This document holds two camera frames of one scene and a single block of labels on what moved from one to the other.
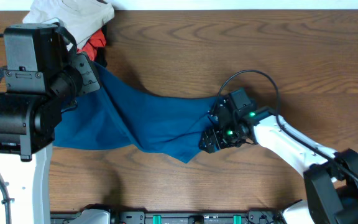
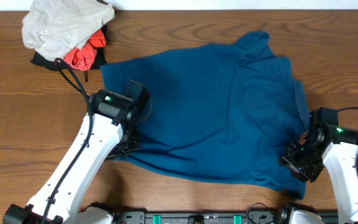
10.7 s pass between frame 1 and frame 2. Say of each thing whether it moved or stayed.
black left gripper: moved
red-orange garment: stayed
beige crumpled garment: stayed
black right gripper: moved
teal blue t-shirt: moved
